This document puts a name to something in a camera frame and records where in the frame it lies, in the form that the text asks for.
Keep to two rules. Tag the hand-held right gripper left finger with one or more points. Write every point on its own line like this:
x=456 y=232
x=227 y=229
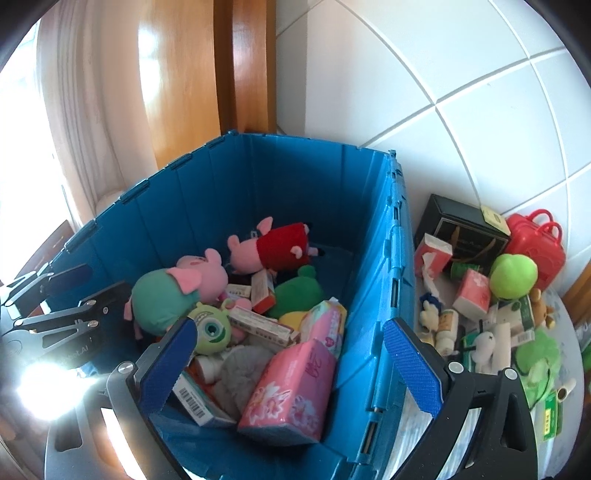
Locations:
x=168 y=364

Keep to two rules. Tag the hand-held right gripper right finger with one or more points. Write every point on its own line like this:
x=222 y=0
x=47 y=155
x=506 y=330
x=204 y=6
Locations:
x=413 y=369

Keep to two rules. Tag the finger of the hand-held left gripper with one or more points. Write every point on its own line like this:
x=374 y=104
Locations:
x=69 y=279
x=111 y=295

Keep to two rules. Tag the white barcode box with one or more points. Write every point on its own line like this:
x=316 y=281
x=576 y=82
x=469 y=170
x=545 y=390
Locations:
x=194 y=401

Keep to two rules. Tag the pink pig plush teal body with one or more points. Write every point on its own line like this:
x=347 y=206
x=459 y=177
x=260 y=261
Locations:
x=157 y=300

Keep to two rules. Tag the green one-eyed monster plush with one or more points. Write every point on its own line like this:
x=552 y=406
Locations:
x=210 y=328

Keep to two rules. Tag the grey fluffy plush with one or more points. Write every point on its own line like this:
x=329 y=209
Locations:
x=240 y=369

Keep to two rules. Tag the pink printed soft pack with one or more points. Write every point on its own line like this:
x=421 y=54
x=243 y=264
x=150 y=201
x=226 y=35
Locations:
x=323 y=330

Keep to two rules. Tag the long red and white box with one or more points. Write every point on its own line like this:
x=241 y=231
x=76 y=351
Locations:
x=258 y=323

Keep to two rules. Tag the small white box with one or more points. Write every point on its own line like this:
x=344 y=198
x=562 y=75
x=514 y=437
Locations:
x=238 y=290

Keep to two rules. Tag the short red and white box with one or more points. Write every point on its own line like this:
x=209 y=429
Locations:
x=263 y=290

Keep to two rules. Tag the large pink tissue pack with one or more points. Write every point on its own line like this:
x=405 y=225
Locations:
x=291 y=392

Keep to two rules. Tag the green frog plush cloth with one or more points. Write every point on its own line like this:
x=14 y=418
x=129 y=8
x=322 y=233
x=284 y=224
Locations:
x=538 y=364

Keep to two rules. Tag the green frog plush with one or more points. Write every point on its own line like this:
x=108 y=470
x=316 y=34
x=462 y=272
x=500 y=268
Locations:
x=295 y=293

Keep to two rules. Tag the pink pig plush red dress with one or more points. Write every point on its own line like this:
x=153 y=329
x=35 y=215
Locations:
x=277 y=244

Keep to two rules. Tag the blue plastic storage crate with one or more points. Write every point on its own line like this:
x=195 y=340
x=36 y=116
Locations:
x=300 y=194

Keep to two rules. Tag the white pill bottle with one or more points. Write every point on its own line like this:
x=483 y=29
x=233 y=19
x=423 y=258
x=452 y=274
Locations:
x=448 y=330

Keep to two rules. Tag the small white and blue plush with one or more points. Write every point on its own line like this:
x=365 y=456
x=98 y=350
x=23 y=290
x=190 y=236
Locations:
x=429 y=314

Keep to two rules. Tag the green pouch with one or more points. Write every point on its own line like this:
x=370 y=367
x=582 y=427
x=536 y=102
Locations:
x=468 y=348

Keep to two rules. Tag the white paper roll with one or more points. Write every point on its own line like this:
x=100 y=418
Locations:
x=502 y=344

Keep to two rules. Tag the small pink tissue pack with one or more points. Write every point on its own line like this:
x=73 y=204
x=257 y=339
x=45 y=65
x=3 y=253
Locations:
x=472 y=293

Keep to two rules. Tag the green and white box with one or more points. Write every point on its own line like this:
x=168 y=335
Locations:
x=517 y=316

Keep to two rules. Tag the red and white tissue box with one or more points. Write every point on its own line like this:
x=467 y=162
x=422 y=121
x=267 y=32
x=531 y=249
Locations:
x=434 y=254

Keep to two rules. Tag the brown bear plush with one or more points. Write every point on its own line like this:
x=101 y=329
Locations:
x=540 y=307

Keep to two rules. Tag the black gift box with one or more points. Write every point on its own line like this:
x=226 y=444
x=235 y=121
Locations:
x=457 y=221

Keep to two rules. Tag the white curtain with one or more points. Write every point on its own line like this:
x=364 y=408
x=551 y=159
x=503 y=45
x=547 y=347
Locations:
x=83 y=115

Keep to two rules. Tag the red toy suitcase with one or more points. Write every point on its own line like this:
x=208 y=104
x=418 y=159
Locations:
x=540 y=254

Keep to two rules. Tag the beige card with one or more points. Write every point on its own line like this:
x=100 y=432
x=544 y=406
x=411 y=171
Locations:
x=493 y=217

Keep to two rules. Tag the glossy wooden panel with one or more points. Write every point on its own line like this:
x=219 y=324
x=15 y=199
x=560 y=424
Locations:
x=184 y=92

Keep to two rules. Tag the wooden frame pillar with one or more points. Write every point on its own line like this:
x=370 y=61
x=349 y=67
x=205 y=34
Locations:
x=249 y=69

